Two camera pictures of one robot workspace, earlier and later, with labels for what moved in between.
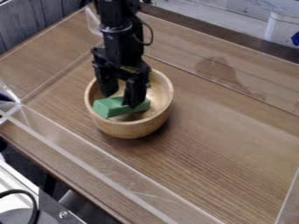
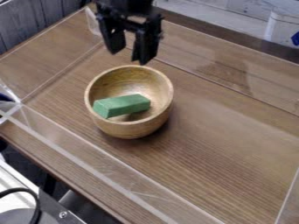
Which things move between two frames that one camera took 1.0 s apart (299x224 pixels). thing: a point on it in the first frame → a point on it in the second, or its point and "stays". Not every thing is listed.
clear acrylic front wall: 82,171 stays
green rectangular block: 108,108 stays
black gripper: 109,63 → 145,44
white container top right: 281,29 stays
